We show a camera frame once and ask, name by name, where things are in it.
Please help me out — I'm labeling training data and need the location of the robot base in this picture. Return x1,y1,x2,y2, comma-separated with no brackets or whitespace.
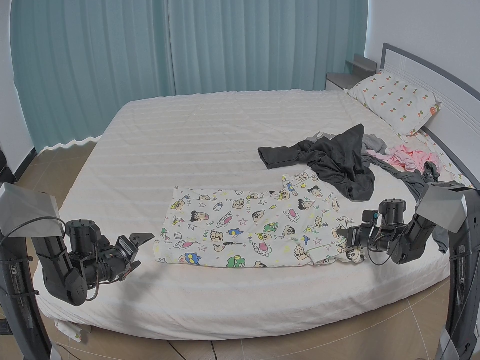
437,330,467,360

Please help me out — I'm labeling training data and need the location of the white printed pyjama top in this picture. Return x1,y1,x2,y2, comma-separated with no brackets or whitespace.
153,171,366,268

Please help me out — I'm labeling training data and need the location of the white printed pillow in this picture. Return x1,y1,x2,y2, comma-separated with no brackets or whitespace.
344,70,442,142

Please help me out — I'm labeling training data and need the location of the light grey garment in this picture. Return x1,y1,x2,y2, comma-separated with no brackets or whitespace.
305,131,387,155

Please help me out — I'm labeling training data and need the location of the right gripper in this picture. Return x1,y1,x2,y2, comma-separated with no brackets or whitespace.
347,223,379,248

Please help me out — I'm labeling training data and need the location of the pink garment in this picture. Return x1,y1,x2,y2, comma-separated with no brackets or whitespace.
365,143,439,173

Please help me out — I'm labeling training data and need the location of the dark grey garment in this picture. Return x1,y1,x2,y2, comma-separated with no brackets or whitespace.
362,155,466,254

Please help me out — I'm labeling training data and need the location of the black cable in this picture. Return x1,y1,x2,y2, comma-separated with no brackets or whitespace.
0,217,66,241
368,238,400,266

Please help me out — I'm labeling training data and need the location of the grey bedside table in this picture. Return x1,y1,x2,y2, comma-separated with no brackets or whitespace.
325,54,377,91

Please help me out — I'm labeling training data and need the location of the blue-green curtain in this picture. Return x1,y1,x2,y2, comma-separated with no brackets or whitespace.
10,0,370,151

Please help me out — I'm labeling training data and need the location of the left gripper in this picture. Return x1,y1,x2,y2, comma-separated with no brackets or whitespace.
95,232,155,282

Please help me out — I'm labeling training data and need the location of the black garment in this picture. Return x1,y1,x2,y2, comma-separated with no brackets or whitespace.
257,123,376,202

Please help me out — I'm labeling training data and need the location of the bed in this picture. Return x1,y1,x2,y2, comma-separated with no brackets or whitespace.
32,43,480,344

